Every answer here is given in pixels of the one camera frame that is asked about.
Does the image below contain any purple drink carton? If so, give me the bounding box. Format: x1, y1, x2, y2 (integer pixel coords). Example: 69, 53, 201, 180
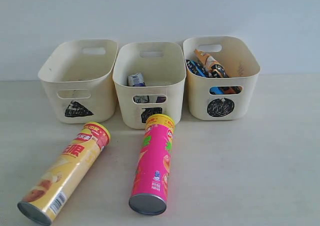
156, 96, 167, 104

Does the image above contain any blue drink carton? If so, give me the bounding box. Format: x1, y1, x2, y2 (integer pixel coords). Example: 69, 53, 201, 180
127, 72, 150, 104

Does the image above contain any blue noodle snack bag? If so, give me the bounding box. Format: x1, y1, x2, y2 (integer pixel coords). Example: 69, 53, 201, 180
186, 59, 224, 95

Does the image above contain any orange noodle snack bag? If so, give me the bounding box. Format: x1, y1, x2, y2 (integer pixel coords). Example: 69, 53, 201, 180
194, 49, 242, 95

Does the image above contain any middle cream plastic bin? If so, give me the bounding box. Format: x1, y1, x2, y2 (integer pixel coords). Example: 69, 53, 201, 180
112, 42, 187, 129

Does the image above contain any cream plastic bin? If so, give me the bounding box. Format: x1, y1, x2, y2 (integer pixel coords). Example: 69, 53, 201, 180
182, 36, 261, 121
112, 42, 187, 129
38, 39, 118, 124

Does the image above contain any right cream plastic bin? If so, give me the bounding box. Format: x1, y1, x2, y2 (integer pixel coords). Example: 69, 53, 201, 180
182, 36, 261, 121

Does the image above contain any left cream plastic bin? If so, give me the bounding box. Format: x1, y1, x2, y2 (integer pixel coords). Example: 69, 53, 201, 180
38, 39, 118, 124

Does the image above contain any pink chips can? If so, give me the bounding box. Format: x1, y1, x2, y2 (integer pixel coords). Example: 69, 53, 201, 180
128, 113, 175, 216

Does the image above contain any yellow chips can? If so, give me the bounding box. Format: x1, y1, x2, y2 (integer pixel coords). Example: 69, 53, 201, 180
17, 121, 111, 226

